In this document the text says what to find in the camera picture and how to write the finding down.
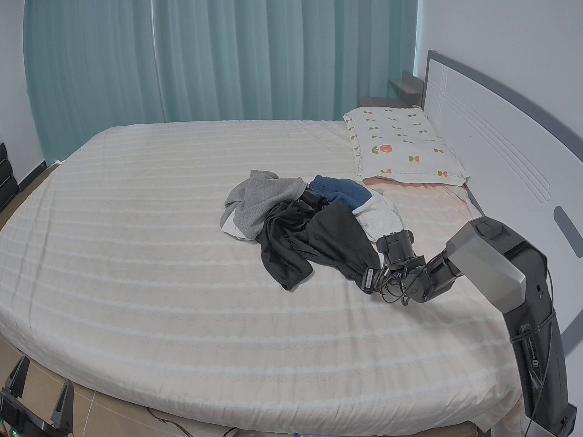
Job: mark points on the grey bedside table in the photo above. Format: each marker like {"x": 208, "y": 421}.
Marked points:
{"x": 403, "y": 82}

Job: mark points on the white printed pillow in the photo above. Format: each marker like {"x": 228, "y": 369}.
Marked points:
{"x": 396, "y": 144}

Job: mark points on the black T-shirt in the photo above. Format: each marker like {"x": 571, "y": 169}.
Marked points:
{"x": 337, "y": 235}

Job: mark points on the bed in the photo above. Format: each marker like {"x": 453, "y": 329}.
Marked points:
{"x": 159, "y": 244}

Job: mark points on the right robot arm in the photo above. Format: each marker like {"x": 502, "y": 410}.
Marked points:
{"x": 533, "y": 289}

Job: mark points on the pile of clothes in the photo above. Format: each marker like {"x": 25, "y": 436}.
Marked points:
{"x": 255, "y": 198}

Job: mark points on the blue-green curtain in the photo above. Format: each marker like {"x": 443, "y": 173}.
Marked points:
{"x": 91, "y": 48}
{"x": 273, "y": 39}

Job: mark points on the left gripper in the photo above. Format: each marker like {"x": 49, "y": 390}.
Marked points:
{"x": 27, "y": 426}

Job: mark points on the black chest of drawers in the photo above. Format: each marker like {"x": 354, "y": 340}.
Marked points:
{"x": 7, "y": 175}

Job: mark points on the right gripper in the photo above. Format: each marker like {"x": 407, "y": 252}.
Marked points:
{"x": 370, "y": 280}

